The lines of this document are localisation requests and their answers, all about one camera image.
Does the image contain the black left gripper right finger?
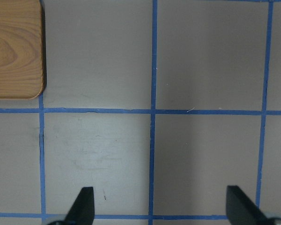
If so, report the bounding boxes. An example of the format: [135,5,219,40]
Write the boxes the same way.
[226,185,267,225]

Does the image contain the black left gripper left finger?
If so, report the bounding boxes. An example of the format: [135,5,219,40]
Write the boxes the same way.
[63,187,95,225]

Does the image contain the wooden tray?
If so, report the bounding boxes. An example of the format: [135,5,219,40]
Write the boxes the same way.
[0,0,45,99]

